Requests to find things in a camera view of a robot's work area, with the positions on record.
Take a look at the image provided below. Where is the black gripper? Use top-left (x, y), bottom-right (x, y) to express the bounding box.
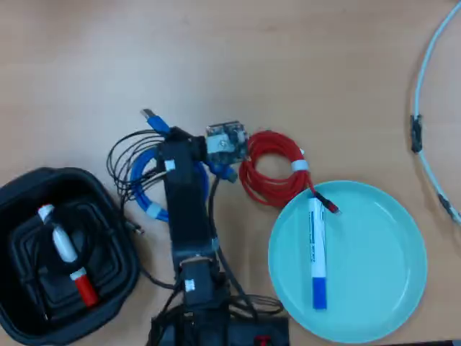
top-left (161, 125), bottom-right (212, 165)

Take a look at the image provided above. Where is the blue charging cable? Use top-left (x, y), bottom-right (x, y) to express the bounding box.
top-left (130, 107), bottom-right (241, 223)

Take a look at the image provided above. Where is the red braided charging cable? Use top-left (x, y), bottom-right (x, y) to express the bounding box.
top-left (238, 130), bottom-right (341, 216)

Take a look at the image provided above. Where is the black braided charging cable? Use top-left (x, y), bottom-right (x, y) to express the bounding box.
top-left (34, 203), bottom-right (146, 282)

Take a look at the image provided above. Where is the white marker with red cap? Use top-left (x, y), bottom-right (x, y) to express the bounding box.
top-left (37, 203), bottom-right (100, 309)

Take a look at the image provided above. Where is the white marker with blue cap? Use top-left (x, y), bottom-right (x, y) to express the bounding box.
top-left (308, 197), bottom-right (328, 311)

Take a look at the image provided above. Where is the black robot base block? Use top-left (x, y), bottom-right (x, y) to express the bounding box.
top-left (225, 316), bottom-right (291, 346)

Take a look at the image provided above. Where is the black plastic bowl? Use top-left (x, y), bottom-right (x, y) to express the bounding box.
top-left (0, 166), bottom-right (141, 345)

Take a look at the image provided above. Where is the light green round bowl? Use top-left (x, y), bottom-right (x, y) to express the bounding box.
top-left (268, 179), bottom-right (429, 344)

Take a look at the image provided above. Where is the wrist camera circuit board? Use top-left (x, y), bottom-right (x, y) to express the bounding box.
top-left (205, 120), bottom-right (250, 166)

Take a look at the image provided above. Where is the black camera cable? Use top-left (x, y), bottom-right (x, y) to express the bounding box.
top-left (207, 176), bottom-right (260, 321)

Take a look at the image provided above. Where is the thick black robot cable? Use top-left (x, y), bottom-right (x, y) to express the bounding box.
top-left (138, 265), bottom-right (179, 290)

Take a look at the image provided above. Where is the white cable with black sleeve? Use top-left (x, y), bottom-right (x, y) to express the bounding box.
top-left (409, 0), bottom-right (461, 228)

